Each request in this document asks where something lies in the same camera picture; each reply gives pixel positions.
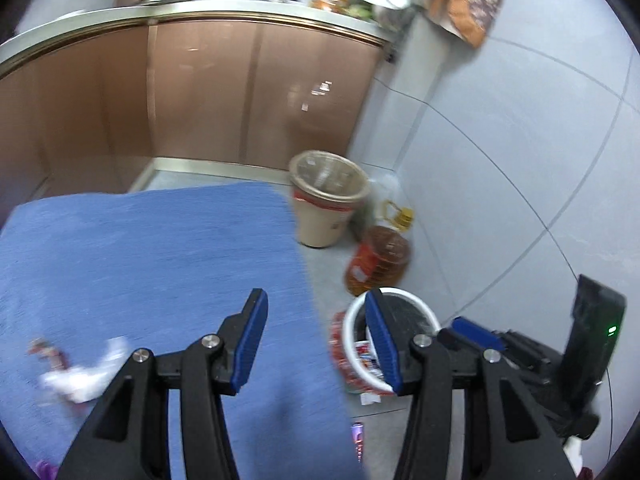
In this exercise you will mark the brown and orange apron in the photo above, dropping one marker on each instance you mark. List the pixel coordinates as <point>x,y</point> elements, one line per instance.
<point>465,0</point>

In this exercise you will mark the small white scrap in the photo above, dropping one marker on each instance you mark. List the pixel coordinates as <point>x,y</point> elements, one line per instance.
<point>370,399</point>

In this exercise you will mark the cooking oil bottle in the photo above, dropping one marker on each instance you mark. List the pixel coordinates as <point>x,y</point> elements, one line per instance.
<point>375,260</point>

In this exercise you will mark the bag of green vegetables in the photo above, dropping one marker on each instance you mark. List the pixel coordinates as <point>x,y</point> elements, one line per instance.
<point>385,15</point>

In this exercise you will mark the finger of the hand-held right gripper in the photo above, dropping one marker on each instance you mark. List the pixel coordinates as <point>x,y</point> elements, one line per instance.
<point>475,332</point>

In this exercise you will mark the blue towel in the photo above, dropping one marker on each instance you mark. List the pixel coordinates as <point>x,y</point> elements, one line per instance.
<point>150,260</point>

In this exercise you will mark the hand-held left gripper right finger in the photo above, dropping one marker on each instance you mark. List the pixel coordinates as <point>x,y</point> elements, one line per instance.
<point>382,345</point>

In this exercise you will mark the wall socket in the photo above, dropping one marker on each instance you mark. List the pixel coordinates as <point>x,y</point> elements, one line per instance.
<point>391,55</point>

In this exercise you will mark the brown wrapper piece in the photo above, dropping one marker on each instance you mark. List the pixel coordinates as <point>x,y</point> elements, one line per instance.
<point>50,352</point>

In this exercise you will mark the clear plastic bottle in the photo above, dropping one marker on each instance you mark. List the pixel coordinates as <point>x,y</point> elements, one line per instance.
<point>385,187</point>

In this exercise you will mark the white tissue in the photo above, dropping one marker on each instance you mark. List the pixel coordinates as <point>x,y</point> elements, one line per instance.
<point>75,380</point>

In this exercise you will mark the beige bin with plastic liner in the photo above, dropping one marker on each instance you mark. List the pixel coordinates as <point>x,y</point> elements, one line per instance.
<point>320,225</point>

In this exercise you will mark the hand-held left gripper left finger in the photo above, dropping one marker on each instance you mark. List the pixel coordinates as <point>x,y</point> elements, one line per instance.
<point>247,345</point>

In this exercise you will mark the white kitchen countertop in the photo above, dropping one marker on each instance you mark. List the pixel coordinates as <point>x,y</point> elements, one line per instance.
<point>225,7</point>

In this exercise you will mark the white-rimmed black bin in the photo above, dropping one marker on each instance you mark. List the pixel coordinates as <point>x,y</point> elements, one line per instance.
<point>412,312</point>

